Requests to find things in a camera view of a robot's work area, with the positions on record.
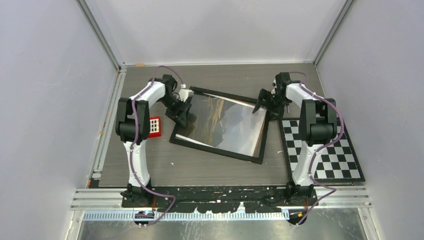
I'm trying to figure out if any black picture frame with photo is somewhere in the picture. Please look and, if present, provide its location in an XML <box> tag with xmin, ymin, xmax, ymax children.
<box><xmin>169</xmin><ymin>86</ymin><xmax>270</xmax><ymax>164</ymax></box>

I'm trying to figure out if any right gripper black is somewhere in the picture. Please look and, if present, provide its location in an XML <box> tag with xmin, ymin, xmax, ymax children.
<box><xmin>252</xmin><ymin>89</ymin><xmax>288</xmax><ymax>122</ymax></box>

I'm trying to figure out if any landscape photo print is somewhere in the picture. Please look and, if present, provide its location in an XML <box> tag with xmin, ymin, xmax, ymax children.
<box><xmin>175</xmin><ymin>93</ymin><xmax>267</xmax><ymax>158</ymax></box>

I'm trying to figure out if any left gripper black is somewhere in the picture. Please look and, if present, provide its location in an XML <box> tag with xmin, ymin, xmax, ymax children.
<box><xmin>159</xmin><ymin>95</ymin><xmax>192</xmax><ymax>128</ymax></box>

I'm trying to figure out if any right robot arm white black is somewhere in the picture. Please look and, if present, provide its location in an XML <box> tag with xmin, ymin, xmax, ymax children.
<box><xmin>252</xmin><ymin>72</ymin><xmax>339</xmax><ymax>205</ymax></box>

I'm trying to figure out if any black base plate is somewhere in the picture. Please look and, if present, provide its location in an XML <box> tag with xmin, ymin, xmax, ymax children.
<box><xmin>120</xmin><ymin>185</ymin><xmax>318</xmax><ymax>214</ymax></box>

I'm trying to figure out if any black white checkerboard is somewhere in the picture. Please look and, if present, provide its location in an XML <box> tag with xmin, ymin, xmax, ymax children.
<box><xmin>277</xmin><ymin>116</ymin><xmax>366</xmax><ymax>182</ymax></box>

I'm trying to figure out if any red screw box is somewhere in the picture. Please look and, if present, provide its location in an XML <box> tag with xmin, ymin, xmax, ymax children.
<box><xmin>148</xmin><ymin>116</ymin><xmax>162</xmax><ymax>138</ymax></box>

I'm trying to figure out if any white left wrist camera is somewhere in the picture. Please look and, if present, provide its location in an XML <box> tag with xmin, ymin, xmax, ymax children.
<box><xmin>178</xmin><ymin>88</ymin><xmax>194</xmax><ymax>103</ymax></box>

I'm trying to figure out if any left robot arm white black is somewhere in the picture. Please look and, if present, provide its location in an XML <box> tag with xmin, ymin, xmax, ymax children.
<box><xmin>115</xmin><ymin>74</ymin><xmax>194</xmax><ymax>207</ymax></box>

